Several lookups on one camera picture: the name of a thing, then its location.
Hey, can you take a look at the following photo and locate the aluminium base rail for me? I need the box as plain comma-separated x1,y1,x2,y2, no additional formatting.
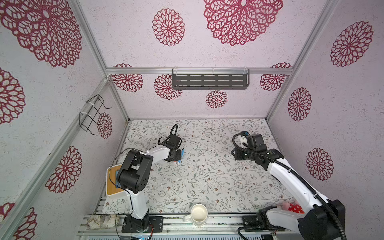
77,213,301,239

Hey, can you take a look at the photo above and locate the blue marker pen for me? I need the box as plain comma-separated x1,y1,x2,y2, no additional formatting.
178,149,185,164

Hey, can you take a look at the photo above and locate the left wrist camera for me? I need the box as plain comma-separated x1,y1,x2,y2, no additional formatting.
161,135,182,150

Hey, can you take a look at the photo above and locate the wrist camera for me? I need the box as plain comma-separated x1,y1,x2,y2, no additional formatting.
161,135,182,150
240,132,267,153

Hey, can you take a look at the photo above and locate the dark grey wall shelf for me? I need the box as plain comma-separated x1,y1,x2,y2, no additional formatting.
171,69,250,90

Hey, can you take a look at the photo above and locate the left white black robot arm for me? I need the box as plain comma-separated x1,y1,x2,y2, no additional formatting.
116,145,185,233

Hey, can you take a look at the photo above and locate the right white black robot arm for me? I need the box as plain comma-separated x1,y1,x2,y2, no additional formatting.
232,146,347,240

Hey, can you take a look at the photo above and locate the black wire wall rack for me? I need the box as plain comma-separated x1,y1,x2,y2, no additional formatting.
79,95,113,139

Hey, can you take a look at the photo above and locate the pink plush toy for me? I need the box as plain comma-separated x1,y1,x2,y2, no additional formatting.
282,201,305,214

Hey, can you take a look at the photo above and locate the crumpled patterned cloth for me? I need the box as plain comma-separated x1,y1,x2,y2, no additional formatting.
86,215,116,230

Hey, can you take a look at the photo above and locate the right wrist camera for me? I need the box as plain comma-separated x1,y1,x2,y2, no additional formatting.
240,132,267,153

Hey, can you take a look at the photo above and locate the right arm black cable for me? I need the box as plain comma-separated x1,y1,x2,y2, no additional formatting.
231,133,348,240

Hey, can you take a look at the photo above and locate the white ceramic mug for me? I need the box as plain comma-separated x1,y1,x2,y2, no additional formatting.
183,204,208,227

